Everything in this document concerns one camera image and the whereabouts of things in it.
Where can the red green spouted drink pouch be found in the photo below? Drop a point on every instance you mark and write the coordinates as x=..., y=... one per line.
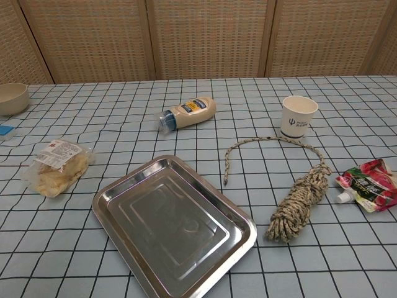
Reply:
x=370, y=186

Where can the blue checkered tablecloth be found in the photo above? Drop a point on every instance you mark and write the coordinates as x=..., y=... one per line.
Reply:
x=198, y=264

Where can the clear bag of snacks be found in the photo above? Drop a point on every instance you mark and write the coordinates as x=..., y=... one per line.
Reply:
x=57, y=172

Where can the woven rattan folding screen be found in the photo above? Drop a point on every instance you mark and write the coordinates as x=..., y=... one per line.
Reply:
x=198, y=37

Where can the small blue lidded white box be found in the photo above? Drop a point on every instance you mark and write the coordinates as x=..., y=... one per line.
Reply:
x=6, y=132

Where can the mayonnaise squeeze bottle blue cap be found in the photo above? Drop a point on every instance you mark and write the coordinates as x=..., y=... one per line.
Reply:
x=189, y=113

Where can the white paper cup blue logo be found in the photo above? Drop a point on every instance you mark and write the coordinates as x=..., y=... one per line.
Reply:
x=298, y=117

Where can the stainless steel rectangular tray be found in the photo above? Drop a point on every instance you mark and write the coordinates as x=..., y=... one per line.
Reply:
x=173, y=228

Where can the beige round bowl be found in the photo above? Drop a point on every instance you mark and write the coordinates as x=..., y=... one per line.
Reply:
x=12, y=98

